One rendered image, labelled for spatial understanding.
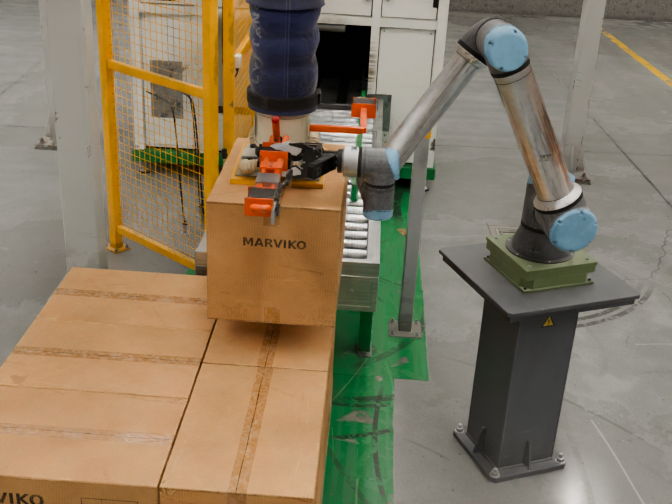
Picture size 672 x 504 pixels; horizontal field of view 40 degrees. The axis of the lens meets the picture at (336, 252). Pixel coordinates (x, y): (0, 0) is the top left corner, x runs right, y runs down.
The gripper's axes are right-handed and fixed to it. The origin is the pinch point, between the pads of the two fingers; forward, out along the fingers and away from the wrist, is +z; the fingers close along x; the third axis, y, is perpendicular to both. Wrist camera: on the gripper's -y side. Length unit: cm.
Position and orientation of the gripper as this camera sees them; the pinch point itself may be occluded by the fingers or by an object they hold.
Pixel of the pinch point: (273, 159)
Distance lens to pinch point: 269.8
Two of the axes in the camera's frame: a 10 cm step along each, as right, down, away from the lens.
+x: 0.4, -9.0, -4.3
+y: 0.5, -4.2, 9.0
